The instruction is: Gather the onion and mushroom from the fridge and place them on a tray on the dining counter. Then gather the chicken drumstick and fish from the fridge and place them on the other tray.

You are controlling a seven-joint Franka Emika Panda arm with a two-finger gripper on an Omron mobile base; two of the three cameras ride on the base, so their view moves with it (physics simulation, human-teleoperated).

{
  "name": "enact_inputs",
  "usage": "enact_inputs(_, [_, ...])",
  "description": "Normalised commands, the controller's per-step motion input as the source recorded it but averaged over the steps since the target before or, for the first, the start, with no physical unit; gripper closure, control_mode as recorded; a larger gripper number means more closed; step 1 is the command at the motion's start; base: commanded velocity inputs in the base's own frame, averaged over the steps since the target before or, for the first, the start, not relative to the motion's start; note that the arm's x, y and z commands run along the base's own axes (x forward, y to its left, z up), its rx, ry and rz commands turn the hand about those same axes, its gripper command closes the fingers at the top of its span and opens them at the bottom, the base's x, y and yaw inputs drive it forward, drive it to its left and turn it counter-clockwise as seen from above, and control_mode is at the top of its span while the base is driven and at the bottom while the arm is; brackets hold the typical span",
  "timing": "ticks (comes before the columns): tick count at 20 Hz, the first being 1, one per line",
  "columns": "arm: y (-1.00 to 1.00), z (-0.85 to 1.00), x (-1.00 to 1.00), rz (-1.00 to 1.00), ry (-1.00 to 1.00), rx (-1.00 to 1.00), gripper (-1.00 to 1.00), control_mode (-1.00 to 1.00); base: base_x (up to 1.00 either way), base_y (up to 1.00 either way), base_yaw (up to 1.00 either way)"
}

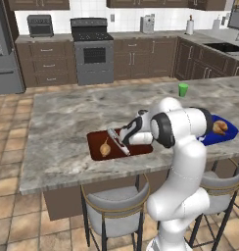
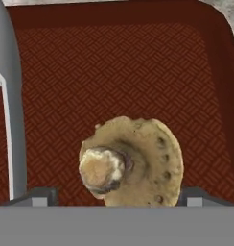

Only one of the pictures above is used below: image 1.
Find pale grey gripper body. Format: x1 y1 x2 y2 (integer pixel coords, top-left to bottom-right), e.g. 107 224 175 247
107 127 131 157

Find white paper towel roll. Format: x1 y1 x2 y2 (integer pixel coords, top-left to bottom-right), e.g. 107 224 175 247
185 15 196 36

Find brown chicken drumstick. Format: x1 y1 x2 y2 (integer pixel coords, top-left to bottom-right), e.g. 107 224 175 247
212 120 229 136

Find black sink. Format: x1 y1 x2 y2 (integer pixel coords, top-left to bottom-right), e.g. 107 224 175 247
203 41 239 55

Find grey microwave oven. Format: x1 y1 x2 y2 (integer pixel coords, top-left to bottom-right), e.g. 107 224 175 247
226 0 239 30

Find brown cupboard run under sink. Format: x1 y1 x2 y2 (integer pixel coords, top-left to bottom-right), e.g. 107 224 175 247
173 36 239 81

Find grey stove with oven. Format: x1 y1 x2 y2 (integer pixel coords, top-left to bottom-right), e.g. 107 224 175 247
70 17 116 86

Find white toaster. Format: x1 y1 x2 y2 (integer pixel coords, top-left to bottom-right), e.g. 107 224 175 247
139 14 156 35

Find brown drawer cupboard run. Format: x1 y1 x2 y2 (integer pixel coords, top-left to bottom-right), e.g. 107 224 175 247
15 34 78 88

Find grey steel fridge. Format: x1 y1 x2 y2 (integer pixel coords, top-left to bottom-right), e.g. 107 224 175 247
0 0 26 96

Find green cup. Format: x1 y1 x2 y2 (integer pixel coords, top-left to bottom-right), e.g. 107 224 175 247
177 82 190 98

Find brown upper cupboards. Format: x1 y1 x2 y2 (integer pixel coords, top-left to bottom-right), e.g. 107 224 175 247
106 0 228 12
7 0 72 12

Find white soap bottle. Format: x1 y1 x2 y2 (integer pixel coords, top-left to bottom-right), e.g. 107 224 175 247
212 14 221 32

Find dark red tray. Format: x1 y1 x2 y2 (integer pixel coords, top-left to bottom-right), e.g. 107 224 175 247
86 127 155 162

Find grey cushioned bar stool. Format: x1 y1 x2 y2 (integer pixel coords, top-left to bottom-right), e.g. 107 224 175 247
79 174 152 251
186 159 239 251

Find yellow onion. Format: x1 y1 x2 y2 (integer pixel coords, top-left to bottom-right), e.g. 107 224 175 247
99 136 112 157

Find blue tray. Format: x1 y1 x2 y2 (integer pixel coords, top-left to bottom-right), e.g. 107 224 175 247
196 114 239 147

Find brown door cupboard run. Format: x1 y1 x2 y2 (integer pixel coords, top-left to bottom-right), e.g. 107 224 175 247
113 35 178 81

